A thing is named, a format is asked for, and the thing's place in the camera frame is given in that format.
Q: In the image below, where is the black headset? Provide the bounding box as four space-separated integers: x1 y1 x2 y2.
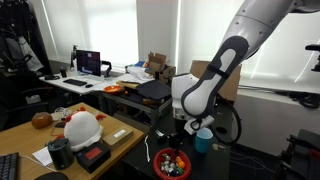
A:
43 74 61 81

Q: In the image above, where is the teal plastic cup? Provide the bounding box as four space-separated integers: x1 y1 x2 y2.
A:
194 127 214 154

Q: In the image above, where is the black box red label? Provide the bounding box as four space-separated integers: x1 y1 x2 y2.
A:
75 141 112 175

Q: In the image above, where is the brown ball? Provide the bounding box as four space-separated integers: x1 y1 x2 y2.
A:
31 111 54 130

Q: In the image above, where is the torn yellowish paper scrap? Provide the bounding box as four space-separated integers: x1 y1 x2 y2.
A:
212 142 227 151

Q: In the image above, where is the metal frame table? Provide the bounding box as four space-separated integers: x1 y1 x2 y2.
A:
94 88 174 127

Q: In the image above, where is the dark slim desk stand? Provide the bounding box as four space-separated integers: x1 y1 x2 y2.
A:
69 44 79 70

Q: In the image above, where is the black cable bundle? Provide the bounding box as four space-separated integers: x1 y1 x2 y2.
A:
288 90 320 110

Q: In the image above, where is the white paper sheet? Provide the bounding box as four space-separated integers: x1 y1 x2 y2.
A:
31 145 54 167

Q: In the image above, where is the black cylinder speaker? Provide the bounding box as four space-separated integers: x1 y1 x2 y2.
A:
46 137 75 171

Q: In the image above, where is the black office chair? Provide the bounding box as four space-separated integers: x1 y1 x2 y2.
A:
0 84 51 132

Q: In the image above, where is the orange bowl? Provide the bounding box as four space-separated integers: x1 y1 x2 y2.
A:
102 84 124 95

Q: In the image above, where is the wooden desk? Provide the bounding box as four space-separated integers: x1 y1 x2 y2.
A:
0 102 147 180

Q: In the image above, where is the open cardboard box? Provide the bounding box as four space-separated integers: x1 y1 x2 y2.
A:
145 51 177 85

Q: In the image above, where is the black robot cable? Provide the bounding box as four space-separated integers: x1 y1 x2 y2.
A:
191 96 243 147

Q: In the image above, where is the black curved stand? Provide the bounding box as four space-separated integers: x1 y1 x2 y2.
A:
101 60 113 79

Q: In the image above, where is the white desk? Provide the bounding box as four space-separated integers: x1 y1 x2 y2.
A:
38 68 134 96

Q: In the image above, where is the computer monitor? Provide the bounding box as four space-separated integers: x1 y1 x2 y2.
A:
75 49 102 78

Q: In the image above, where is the tan flat book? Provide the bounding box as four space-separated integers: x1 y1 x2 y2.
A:
115 80 141 90

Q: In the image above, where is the clear plastic container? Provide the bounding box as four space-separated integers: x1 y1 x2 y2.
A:
53 106 73 119

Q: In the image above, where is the black rounded object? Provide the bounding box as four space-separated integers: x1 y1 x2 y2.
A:
34 171 70 180

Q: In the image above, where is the white tissue box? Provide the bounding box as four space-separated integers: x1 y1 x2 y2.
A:
25 94 42 105

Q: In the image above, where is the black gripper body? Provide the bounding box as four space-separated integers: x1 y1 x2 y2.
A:
168 119 188 141

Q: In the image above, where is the white paper pile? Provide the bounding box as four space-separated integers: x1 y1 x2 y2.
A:
124 65 156 85

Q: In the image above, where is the black keyboard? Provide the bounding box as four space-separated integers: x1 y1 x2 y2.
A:
0 152 20 180
62 78 88 87

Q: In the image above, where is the white plush chicken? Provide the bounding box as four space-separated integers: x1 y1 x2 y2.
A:
54 106 108 153

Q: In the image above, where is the dark plastic bin lid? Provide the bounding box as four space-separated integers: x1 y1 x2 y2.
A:
134 79 173 101

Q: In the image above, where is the small black clip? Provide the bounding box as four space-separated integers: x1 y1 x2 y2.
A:
154 129 168 141

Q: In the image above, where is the black wallet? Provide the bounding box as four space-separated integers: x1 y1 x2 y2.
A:
54 120 68 129

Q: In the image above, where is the red plastic bowl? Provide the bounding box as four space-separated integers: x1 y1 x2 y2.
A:
153 147 193 180

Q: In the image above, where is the small brown cardboard box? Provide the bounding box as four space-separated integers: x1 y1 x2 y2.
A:
100 125 135 151

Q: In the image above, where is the large cardboard box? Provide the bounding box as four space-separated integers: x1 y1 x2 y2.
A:
189 59 243 103

